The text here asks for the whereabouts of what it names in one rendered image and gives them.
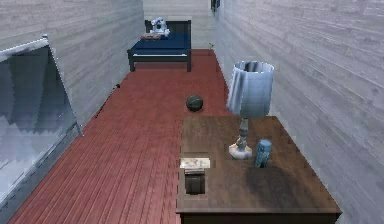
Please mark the dark grey box console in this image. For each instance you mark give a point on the dark grey box console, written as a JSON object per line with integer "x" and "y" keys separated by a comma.
{"x": 195, "y": 182}

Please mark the dark round ball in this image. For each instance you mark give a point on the dark round ball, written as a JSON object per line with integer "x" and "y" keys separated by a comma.
{"x": 194, "y": 102}

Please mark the pale flat book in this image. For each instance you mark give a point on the pale flat book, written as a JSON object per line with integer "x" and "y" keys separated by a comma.
{"x": 195, "y": 163}

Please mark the pale blue table lamp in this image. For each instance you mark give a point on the pale blue table lamp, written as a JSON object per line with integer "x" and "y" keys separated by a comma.
{"x": 250, "y": 90}

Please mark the small green house plant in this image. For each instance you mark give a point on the small green house plant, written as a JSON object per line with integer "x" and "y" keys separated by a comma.
{"x": 210, "y": 45}

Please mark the dark blue bed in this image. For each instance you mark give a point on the dark blue bed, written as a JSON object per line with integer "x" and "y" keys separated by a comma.
{"x": 163, "y": 46}

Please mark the blue cylindrical vase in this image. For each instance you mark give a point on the blue cylindrical vase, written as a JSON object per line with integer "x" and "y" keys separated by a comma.
{"x": 263, "y": 152}

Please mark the reddish brown flat cushion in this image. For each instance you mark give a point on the reddish brown flat cushion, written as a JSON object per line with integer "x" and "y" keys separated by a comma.
{"x": 150, "y": 36}

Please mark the dark brown wooden table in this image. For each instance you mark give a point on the dark brown wooden table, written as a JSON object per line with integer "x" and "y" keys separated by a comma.
{"x": 240, "y": 186}

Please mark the white crumpled pillow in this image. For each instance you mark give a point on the white crumpled pillow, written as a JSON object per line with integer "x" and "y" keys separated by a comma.
{"x": 159, "y": 26}

